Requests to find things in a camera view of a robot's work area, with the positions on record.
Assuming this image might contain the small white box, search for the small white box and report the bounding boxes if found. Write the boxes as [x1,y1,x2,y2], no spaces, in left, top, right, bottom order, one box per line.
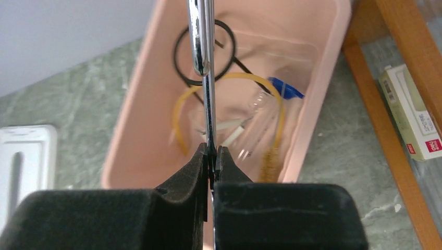
[379,64,441,161]

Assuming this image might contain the tan bottle brush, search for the tan bottle brush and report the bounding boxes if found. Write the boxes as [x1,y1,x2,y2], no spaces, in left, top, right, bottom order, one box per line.
[258,147,280,183]

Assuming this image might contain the white plastic tray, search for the white plastic tray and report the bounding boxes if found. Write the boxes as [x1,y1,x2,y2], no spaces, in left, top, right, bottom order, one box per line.
[1,124,58,230]

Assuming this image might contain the blue plastic clip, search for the blue plastic clip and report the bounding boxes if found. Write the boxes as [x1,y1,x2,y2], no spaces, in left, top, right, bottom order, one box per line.
[267,77,305,100]

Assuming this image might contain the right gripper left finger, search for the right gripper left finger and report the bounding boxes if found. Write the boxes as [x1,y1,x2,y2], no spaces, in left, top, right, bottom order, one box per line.
[1,143,208,249]

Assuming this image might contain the clear graduated cylinder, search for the clear graduated cylinder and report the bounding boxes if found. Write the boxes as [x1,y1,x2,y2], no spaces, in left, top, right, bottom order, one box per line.
[236,89,280,161]

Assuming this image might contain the metal crucible tongs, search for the metal crucible tongs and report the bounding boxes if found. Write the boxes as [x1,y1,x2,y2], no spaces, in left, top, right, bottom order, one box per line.
[187,0,217,180]

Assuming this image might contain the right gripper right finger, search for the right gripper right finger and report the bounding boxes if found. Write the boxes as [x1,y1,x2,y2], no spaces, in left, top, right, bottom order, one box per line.
[213,147,369,249]

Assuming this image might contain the orange wooden rack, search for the orange wooden rack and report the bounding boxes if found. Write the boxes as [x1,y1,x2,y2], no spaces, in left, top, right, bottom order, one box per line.
[341,0,442,250]

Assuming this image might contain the black iron ring stand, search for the black iron ring stand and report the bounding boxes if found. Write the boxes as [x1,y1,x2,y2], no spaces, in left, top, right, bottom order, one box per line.
[173,19,252,95]

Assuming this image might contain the pink plastic bin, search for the pink plastic bin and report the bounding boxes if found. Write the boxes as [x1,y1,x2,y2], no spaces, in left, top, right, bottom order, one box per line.
[101,1,351,189]

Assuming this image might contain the yellow rubber tube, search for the yellow rubber tube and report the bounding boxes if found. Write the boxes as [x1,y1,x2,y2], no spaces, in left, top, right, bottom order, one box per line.
[171,72,287,156]

